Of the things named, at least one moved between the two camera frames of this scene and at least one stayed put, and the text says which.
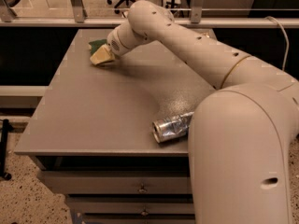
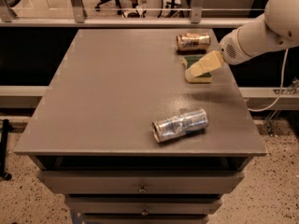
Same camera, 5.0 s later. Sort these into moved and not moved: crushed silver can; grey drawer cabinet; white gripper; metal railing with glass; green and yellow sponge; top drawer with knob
Moved: white gripper; green and yellow sponge
Not moved: grey drawer cabinet; top drawer with knob; metal railing with glass; crushed silver can
